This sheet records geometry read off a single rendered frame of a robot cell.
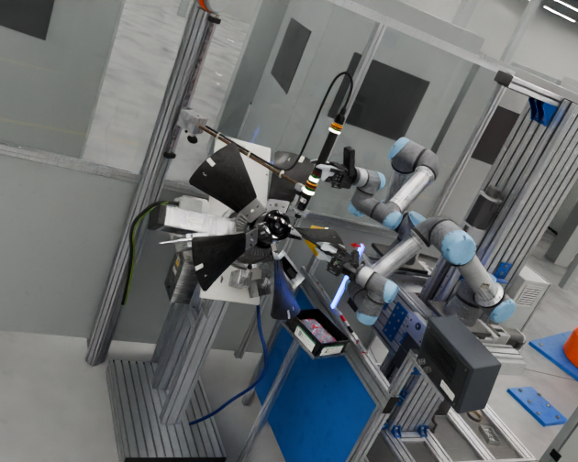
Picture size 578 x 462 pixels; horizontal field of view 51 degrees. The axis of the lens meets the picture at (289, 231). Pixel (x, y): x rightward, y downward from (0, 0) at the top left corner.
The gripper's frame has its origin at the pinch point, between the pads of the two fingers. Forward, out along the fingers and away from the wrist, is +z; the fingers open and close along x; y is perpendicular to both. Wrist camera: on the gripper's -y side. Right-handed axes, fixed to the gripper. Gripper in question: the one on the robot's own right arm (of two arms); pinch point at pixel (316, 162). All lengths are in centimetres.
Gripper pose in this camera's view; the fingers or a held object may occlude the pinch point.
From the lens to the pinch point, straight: 227.7
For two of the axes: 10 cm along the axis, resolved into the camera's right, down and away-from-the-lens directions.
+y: -3.7, 8.6, 3.5
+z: -7.9, -1.0, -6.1
